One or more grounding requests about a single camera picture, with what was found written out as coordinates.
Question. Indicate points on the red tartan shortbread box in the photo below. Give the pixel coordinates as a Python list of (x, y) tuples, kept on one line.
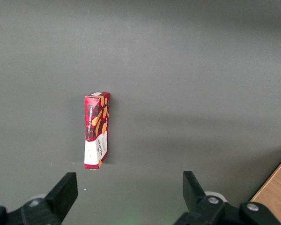
[(96, 131)]

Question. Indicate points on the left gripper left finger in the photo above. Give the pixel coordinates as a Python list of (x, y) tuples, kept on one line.
[(63, 194)]

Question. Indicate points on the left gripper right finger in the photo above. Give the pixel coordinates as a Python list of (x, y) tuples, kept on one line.
[(194, 194)]

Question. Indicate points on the oak wooden drawer cabinet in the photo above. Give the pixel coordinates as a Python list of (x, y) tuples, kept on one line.
[(276, 194)]

